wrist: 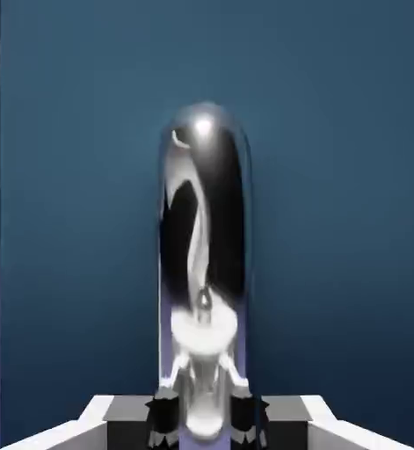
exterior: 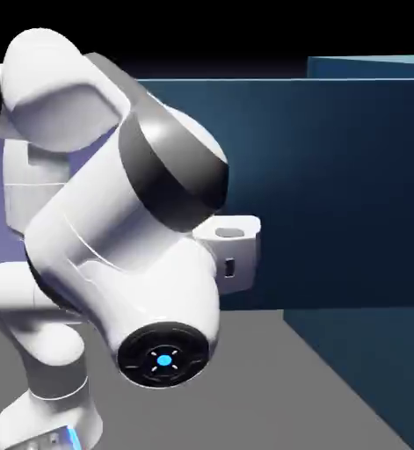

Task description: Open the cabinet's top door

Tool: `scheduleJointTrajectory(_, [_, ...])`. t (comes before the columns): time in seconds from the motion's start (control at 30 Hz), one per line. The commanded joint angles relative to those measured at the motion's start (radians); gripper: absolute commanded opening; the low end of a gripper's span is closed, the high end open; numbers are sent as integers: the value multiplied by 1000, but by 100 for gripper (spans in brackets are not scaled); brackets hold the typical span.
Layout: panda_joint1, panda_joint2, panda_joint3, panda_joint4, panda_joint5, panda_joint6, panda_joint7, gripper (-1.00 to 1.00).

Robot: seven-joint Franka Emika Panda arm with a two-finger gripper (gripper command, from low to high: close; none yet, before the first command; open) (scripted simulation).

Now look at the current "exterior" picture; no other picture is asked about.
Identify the blue cabinet door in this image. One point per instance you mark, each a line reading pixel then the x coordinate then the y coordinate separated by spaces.
pixel 326 182

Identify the blue cabinet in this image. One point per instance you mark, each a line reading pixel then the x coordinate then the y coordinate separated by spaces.
pixel 368 372

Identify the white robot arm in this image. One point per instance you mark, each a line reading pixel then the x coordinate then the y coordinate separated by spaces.
pixel 101 225

